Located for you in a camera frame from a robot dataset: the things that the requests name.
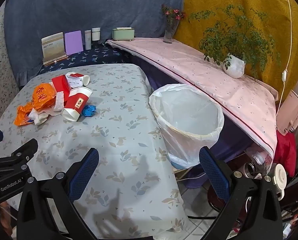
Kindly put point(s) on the dark blue floral cloth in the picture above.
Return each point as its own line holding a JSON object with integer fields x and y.
{"x": 101, "y": 53}

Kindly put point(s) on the purple cloth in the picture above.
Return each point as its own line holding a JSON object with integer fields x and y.
{"x": 233, "y": 140}

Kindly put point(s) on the red carton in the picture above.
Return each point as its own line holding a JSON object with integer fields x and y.
{"x": 60, "y": 83}

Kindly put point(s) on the white paper receipt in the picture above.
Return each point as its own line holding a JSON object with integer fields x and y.
{"x": 59, "y": 102}

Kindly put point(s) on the purple card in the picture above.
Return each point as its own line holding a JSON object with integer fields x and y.
{"x": 74, "y": 42}

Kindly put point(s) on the glass jar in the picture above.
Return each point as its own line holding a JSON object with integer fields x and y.
{"x": 250, "y": 168}

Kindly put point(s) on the blue-grey hanging cloth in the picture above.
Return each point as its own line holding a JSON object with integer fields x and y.
{"x": 89, "y": 10}

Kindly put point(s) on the green plant in white pot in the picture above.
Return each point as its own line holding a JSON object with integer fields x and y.
{"x": 235, "y": 66}

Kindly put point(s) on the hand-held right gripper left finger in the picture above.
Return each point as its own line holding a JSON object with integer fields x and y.
{"x": 85, "y": 173}

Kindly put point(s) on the white jar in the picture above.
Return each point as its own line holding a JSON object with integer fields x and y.
{"x": 96, "y": 35}

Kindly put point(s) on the green tissue box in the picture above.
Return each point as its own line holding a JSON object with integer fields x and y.
{"x": 122, "y": 34}

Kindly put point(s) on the white tube bottle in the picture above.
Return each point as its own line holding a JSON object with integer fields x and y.
{"x": 87, "y": 40}

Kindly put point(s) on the orange plastic bag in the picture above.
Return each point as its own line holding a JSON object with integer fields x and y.
{"x": 42, "y": 96}

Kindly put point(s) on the pink plastic device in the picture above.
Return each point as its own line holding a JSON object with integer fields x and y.
{"x": 292, "y": 112}

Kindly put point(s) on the trash bin with white liner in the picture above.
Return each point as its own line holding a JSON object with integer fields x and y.
{"x": 188, "y": 140}

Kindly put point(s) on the glass vase with flowers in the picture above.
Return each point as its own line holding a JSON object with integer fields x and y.
{"x": 168, "y": 33}

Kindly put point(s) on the blue wrapper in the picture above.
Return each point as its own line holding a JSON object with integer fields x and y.
{"x": 89, "y": 110}

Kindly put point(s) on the white crumpled tissue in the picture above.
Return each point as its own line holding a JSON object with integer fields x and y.
{"x": 39, "y": 118}

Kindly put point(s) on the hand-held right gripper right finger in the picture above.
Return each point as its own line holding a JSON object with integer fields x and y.
{"x": 213, "y": 175}

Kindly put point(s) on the gold and white box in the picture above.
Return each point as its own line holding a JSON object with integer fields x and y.
{"x": 52, "y": 47}

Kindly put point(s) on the red cloth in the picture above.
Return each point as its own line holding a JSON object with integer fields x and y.
{"x": 286, "y": 152}

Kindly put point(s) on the pink cloth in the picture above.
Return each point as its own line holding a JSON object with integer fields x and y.
{"x": 201, "y": 67}

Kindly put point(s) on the red and white paper cup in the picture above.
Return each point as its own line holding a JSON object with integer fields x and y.
{"x": 76, "y": 102}

